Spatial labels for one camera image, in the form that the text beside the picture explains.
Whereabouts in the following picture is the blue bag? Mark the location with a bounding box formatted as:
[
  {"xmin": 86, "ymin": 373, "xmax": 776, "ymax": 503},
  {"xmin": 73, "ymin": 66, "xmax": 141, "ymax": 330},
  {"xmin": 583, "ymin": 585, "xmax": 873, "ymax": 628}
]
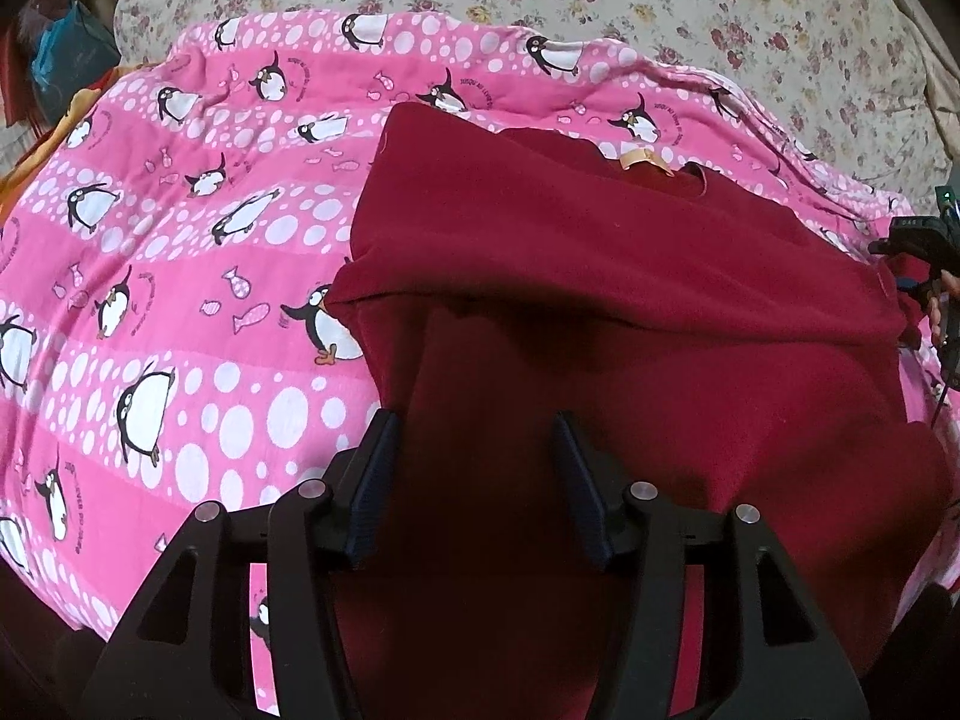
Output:
[{"xmin": 28, "ymin": 0, "xmax": 121, "ymax": 102}]

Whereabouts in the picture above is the pink penguin print blanket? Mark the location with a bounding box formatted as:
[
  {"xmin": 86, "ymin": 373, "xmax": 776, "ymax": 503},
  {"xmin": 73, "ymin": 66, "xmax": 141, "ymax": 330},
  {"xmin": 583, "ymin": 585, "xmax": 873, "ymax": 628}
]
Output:
[{"xmin": 0, "ymin": 11, "xmax": 960, "ymax": 720}]

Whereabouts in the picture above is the orange cloth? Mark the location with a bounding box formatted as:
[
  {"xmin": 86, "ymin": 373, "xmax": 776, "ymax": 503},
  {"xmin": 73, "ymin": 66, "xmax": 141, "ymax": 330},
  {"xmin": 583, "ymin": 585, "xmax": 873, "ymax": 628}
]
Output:
[{"xmin": 0, "ymin": 86, "xmax": 102, "ymax": 200}]

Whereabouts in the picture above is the floral bed sheet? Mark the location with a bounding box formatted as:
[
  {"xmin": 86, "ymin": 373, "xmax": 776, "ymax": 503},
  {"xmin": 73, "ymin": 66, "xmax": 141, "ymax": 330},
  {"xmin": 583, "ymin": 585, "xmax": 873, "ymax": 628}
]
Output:
[{"xmin": 112, "ymin": 0, "xmax": 947, "ymax": 203}]

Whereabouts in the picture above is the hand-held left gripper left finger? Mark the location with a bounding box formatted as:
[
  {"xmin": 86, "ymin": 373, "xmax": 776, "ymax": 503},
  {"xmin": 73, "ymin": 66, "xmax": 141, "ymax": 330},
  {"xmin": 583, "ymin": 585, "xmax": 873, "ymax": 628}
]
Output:
[{"xmin": 81, "ymin": 409, "xmax": 400, "ymax": 720}]

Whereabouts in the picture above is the black cable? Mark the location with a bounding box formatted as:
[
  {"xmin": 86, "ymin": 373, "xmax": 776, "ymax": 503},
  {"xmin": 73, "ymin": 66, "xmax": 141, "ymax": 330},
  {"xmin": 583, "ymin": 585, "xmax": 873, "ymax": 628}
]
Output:
[{"xmin": 927, "ymin": 349, "xmax": 960, "ymax": 511}]

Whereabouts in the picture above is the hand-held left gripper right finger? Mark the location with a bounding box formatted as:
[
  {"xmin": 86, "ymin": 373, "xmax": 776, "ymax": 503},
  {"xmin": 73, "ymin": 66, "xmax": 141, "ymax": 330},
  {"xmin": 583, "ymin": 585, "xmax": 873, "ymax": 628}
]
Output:
[{"xmin": 552, "ymin": 412, "xmax": 871, "ymax": 720}]

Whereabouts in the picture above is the dark red shirt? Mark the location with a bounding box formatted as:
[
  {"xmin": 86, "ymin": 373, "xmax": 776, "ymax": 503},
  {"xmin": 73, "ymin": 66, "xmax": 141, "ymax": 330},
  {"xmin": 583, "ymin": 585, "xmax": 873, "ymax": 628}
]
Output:
[{"xmin": 327, "ymin": 102, "xmax": 952, "ymax": 720}]

